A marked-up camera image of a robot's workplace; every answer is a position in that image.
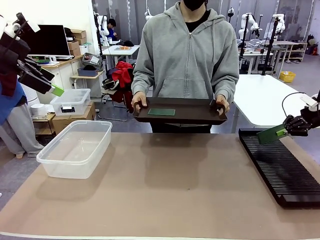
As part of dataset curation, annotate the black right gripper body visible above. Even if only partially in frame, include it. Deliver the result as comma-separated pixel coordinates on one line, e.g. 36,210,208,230
298,106,320,137

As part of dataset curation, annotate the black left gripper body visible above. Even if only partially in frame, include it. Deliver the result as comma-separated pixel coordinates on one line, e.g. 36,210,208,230
0,37,32,76

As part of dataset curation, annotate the green PCB board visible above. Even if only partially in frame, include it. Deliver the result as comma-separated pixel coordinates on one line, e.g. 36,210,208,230
256,124,288,145
147,107,177,117

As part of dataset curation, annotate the dark brown serving tray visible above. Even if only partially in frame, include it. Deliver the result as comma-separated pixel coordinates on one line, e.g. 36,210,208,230
131,97,229,126

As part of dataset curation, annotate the person's left forearm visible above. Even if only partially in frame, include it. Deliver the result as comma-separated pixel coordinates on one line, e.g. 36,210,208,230
211,67,240,105

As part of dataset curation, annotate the person's right forearm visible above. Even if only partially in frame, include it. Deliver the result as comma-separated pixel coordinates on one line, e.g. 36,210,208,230
131,63,157,96

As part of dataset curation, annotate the person's left hand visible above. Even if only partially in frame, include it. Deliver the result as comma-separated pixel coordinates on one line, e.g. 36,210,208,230
214,94,231,114

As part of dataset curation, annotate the person's right hand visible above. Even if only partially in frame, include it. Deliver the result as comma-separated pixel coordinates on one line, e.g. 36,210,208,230
131,91,149,113

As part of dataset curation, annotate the green shallow tray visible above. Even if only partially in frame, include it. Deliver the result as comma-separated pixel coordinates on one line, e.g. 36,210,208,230
32,56,50,65

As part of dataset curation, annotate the white desk wooden top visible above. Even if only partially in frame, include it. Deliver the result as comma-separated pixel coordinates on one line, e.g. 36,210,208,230
26,54,85,101

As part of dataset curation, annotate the white round container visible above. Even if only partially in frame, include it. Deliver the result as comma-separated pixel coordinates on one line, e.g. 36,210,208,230
30,103,48,117

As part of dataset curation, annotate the black computer monitor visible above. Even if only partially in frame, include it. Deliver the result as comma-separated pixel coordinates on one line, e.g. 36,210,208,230
21,24,72,58

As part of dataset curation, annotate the small wooden shelf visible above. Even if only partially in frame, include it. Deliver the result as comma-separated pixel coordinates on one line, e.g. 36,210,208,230
32,112,56,146

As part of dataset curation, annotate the large white table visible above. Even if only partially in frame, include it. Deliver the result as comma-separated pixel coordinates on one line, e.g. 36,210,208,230
231,74,320,133

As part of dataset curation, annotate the clear lidded storage bin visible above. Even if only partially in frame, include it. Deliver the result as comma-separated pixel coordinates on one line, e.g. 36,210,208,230
49,88,91,117

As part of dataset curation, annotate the black slotted PCB rack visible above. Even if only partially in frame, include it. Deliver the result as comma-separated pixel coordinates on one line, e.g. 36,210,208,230
237,127,320,209

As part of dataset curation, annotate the yellow plastic crate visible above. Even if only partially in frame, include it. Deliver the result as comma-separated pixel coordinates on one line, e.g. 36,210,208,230
279,70,297,83

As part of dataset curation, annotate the grey plastic bin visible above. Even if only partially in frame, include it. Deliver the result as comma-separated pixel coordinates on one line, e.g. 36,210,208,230
77,67,99,77

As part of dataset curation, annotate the small side table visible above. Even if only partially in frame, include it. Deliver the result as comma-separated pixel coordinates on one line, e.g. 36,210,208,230
70,69,106,103

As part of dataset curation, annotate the person in blue top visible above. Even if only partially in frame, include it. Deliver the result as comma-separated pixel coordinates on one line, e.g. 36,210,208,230
0,72,45,159

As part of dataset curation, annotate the large cardboard box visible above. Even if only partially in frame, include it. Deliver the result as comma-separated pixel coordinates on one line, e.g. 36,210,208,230
51,101,97,136

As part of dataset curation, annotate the black crate with label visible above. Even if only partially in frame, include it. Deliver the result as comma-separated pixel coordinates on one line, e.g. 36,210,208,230
82,52,104,71

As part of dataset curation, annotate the black tripod stand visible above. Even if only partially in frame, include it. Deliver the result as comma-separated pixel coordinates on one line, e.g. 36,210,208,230
261,14,281,76

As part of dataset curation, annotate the white background desk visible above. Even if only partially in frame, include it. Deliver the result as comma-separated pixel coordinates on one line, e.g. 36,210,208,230
239,51,268,75

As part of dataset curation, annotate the wooden shelf table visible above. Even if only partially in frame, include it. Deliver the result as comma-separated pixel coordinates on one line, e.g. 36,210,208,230
273,40,308,63

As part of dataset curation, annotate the red clothes pile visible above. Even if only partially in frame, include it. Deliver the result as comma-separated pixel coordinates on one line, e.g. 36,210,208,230
111,61,136,106

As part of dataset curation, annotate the seated person in blue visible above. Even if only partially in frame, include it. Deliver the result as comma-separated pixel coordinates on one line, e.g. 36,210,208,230
106,18,121,42

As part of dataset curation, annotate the white background table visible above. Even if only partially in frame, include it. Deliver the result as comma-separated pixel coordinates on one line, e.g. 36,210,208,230
102,44,141,73

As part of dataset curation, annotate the clear plastic tub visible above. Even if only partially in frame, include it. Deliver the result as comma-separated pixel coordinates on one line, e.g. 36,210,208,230
36,119,113,180

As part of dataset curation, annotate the person in grey hoodie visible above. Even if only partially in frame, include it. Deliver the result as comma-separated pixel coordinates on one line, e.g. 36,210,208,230
139,4,238,100

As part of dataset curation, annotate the black face mask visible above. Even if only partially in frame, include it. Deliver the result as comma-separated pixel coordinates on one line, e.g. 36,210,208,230
181,0,209,12

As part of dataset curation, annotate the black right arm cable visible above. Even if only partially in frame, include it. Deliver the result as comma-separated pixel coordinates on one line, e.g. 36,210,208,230
281,91,305,118

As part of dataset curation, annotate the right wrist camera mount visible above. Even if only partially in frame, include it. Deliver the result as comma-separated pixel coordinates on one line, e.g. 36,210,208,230
299,93,317,106

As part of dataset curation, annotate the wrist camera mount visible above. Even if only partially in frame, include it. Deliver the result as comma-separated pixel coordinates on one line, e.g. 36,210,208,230
16,12,41,33
299,93,317,106

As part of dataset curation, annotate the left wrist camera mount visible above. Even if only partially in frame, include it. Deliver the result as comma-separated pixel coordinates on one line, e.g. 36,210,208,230
16,12,41,33

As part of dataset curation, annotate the metal frame chair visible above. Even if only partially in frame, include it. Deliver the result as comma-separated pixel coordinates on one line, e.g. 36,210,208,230
97,84,131,123

